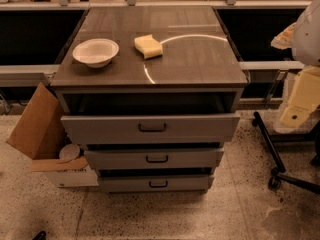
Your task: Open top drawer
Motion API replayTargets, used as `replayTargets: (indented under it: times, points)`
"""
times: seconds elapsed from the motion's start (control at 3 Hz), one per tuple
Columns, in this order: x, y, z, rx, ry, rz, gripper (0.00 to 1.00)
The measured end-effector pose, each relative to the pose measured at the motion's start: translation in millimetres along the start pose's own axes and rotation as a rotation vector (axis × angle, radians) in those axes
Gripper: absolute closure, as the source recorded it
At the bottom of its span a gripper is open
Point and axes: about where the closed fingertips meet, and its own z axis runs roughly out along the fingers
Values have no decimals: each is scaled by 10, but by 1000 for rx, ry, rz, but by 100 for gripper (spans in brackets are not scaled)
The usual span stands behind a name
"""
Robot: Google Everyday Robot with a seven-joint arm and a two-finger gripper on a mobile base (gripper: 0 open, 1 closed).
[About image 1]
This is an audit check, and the yellow robot body panel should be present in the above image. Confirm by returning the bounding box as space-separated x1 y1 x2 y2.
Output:
280 66 320 128

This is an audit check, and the white bowl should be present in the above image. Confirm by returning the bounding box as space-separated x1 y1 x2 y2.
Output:
72 38 119 68

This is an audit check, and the open cardboard box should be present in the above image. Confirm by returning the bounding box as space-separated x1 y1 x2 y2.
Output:
7 83 98 188

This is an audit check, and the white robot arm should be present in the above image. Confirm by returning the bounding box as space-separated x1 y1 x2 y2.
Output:
271 0 320 66

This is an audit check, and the grey drawer cabinet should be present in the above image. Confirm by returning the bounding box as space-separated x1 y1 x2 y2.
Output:
52 6 248 178

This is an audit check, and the grey drawer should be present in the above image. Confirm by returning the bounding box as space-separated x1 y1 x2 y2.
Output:
84 148 224 170
61 113 240 144
98 175 214 193

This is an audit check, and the black object on floor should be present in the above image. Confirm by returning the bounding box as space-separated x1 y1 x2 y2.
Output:
32 231 46 240

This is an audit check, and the grey bottom drawer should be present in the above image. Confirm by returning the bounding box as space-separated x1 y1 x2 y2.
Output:
98 175 214 193

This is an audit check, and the small bowl in box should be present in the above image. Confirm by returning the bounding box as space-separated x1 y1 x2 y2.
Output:
59 144 80 160

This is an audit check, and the grey middle drawer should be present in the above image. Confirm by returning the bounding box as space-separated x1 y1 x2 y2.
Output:
84 148 224 170

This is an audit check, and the grey top drawer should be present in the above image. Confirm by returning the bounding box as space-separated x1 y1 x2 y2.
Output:
61 113 240 144

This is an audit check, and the yellow sponge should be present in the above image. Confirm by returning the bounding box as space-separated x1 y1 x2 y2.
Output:
134 34 163 59

